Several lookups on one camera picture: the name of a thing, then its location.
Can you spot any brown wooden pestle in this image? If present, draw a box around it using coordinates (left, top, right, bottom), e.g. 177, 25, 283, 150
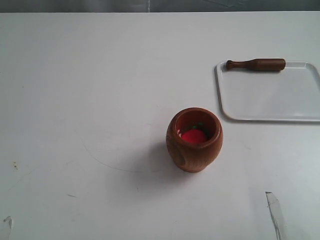
225, 58, 286, 72

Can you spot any red round fruit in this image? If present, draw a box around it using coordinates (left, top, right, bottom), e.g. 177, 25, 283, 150
180, 128, 208, 144

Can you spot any brown wooden mortar cup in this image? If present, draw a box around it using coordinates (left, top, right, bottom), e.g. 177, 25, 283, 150
165, 107, 224, 173

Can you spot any white rectangular tray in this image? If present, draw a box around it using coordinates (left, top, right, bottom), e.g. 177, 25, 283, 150
214, 61, 320, 123

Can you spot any clear tape strip right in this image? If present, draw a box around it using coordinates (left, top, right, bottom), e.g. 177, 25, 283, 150
265, 191, 288, 240

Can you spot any clear tape strip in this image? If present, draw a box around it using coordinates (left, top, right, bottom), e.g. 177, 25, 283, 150
0, 216, 13, 240
265, 191, 288, 240

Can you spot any clear tape strip left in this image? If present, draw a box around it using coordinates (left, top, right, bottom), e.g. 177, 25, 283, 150
0, 216, 13, 240

